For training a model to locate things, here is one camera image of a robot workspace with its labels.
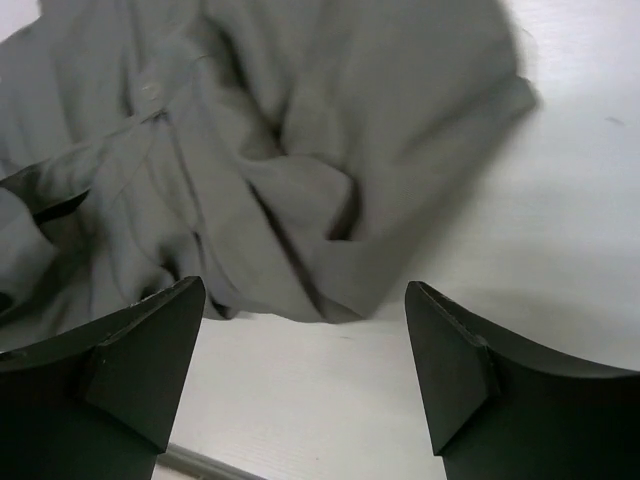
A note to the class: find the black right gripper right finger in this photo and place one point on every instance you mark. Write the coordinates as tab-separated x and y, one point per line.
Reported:
500	406

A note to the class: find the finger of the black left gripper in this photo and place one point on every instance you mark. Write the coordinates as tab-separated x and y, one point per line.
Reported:
46	193

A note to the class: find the grey pleated skirt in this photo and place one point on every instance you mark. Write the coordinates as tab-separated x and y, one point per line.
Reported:
288	153

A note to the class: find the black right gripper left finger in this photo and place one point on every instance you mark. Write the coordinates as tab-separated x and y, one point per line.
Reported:
100	401

